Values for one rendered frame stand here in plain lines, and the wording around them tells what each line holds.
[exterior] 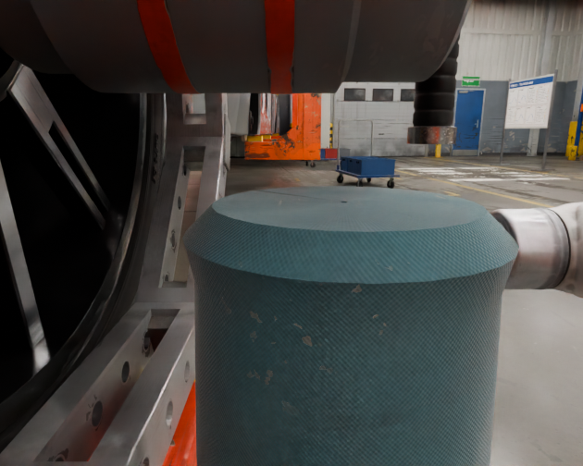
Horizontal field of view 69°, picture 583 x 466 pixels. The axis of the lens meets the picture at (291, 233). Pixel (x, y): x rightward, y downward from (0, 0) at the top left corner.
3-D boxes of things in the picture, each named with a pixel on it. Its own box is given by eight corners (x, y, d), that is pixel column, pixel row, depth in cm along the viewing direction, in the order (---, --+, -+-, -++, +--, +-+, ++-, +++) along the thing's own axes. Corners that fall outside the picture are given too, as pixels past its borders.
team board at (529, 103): (489, 165, 1005) (499, 79, 960) (509, 165, 1011) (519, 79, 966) (532, 170, 860) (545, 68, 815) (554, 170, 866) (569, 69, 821)
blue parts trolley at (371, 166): (334, 181, 663) (336, 118, 641) (371, 181, 675) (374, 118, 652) (356, 190, 567) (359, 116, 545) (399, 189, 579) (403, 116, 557)
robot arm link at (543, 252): (513, 235, 53) (465, 235, 53) (550, 190, 46) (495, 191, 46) (535, 302, 49) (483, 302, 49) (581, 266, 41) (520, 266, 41)
